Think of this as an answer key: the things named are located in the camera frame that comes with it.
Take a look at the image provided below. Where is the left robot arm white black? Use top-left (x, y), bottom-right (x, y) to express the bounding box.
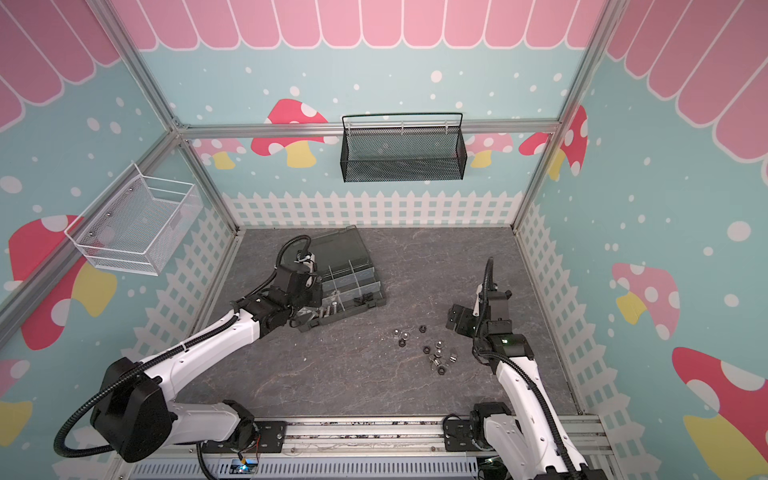
top-left (53, 258), bottom-right (322, 463)

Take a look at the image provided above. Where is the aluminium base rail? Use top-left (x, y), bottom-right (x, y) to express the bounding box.
top-left (106, 416), bottom-right (625, 479)

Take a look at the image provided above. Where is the white wire mesh basket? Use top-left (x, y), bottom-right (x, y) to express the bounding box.
top-left (64, 164), bottom-right (203, 276)

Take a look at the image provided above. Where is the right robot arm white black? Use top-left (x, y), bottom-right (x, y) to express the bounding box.
top-left (447, 285), bottom-right (607, 479)

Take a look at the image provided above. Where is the black wire mesh basket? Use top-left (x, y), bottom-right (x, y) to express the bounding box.
top-left (340, 112), bottom-right (468, 183)

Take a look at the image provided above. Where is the green plastic compartment organizer box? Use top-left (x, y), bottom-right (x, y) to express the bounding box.
top-left (295, 226), bottom-right (386, 332)

